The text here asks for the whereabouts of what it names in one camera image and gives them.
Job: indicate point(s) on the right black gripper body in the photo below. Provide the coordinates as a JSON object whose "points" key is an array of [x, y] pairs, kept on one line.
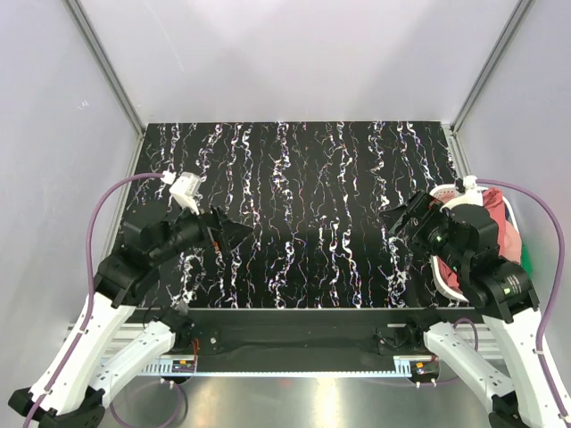
{"points": [[425, 234]]}

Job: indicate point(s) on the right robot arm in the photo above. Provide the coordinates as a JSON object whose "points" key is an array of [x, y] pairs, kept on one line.
{"points": [[465, 237]]}

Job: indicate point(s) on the red t-shirt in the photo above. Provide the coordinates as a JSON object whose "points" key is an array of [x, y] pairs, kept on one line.
{"points": [[509, 241]]}

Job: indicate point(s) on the aluminium corner post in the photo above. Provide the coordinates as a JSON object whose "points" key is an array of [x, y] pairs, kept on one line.
{"points": [[95, 46], [493, 60]]}

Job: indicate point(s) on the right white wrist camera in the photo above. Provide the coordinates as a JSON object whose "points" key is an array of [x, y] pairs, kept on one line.
{"points": [[468, 192]]}

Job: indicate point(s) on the aluminium frame rail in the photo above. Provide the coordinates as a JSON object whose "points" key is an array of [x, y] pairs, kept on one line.
{"points": [[279, 361]]}

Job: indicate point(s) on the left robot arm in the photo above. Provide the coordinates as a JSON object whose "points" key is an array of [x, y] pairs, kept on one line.
{"points": [[77, 387]]}

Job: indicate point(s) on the right aluminium corner post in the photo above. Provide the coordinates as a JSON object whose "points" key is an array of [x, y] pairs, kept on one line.
{"points": [[493, 60]]}

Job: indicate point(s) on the white laundry basket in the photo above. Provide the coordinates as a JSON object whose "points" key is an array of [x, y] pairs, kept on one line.
{"points": [[449, 256]]}

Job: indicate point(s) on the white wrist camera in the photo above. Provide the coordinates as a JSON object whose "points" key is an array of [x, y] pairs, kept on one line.
{"points": [[468, 192], [183, 189]]}

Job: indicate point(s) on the green t-shirt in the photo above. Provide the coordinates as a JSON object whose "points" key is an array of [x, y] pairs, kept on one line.
{"points": [[526, 260]]}

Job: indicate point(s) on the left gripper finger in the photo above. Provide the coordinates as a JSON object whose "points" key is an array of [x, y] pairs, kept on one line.
{"points": [[225, 243], [225, 231]]}

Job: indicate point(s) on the left aluminium corner post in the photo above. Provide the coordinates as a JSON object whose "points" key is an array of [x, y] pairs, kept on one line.
{"points": [[95, 46]]}

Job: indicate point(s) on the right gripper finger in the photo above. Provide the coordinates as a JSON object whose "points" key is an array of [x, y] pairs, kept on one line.
{"points": [[396, 216], [394, 240]]}

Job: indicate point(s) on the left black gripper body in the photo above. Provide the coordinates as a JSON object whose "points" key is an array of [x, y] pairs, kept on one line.
{"points": [[186, 232]]}

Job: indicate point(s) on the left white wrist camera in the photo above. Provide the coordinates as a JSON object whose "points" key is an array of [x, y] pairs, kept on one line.
{"points": [[183, 189]]}

